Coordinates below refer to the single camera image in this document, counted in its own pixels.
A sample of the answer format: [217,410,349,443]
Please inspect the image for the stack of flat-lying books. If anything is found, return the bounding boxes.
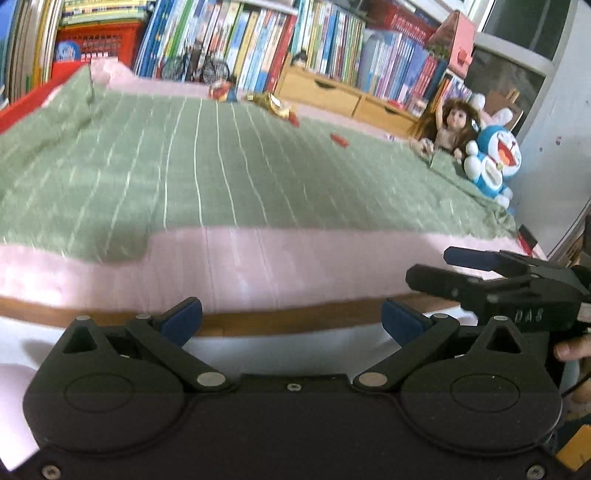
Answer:
[58,0,155,26]

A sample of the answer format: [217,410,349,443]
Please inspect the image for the pink cardboard box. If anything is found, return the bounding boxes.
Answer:
[425,10,477,78]

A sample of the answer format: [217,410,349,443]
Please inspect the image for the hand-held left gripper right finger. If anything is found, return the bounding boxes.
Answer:
[353,295,527,393]

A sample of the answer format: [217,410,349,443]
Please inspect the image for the black model bicycle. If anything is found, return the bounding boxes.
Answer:
[159,46,232,84]

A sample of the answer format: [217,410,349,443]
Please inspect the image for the green checked blanket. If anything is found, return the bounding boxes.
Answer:
[0,65,518,266]

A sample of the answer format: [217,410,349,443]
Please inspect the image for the orange and red snack packet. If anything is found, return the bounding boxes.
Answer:
[208,78,239,103]

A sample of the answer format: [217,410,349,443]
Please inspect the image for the gold and red foil wrapper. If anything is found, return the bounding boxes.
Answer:
[244,91,302,126]

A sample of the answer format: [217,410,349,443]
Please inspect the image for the blue cat plush toy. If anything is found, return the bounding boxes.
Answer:
[463,124,522,209]

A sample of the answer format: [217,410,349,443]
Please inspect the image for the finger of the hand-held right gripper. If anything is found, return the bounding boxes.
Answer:
[444,246,550,277]
[405,264,495,310]

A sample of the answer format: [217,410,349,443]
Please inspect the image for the long-haired doll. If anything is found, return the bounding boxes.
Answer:
[409,98,483,160]

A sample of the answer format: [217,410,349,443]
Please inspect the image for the row of thin colourful books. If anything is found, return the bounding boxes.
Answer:
[291,0,462,104]

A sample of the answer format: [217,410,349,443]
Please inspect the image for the wooden bed frame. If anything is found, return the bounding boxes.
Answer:
[0,295,467,339]

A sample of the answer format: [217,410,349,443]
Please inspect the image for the red bed rail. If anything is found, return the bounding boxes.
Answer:
[0,62,90,134]

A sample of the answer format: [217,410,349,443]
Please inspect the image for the wooden drawer organizer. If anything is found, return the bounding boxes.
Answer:
[274,65,423,139]

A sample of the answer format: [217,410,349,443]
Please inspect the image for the person's right hand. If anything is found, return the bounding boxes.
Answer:
[553,336,591,363]

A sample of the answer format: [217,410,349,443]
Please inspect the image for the red plastic crate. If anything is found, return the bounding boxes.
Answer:
[53,21,148,65]

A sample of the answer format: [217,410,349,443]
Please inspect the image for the row of pale-spined books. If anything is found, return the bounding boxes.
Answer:
[0,0,61,109]

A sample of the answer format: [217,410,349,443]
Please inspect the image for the white window frame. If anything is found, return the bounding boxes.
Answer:
[466,0,578,88]

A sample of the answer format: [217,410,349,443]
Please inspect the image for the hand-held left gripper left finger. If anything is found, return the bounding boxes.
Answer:
[60,295,232,393]

